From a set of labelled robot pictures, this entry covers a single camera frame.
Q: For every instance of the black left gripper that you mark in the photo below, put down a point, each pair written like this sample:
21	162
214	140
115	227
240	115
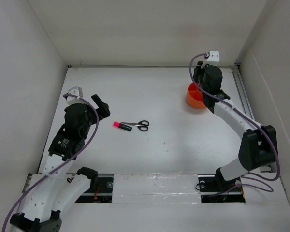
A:
103	111

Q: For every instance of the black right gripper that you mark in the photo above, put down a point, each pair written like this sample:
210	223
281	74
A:
198	69

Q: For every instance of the pink capped black highlighter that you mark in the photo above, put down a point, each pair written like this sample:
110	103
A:
122	126

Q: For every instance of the black handled scissors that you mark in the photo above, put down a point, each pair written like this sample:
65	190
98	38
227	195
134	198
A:
141	125

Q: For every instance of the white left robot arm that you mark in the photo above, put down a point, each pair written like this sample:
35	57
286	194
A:
52	196

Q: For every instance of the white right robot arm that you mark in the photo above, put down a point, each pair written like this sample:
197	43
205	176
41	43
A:
258	142

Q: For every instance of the orange round compartment container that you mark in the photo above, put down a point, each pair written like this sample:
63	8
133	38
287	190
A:
194	97

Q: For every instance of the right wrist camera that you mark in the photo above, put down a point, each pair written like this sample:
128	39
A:
213	58

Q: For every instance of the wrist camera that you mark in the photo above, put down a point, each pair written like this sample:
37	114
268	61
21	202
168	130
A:
75	94
213	58

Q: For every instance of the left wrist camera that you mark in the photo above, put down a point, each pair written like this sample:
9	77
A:
75	94

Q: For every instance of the aluminium rail right side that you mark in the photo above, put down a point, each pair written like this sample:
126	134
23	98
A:
246	108

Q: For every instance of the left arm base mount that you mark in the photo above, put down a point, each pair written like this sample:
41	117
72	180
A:
101	187

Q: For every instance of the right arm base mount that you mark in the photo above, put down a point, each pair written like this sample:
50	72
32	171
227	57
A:
214	189

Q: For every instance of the front metal rail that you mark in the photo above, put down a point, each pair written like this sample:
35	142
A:
144	189

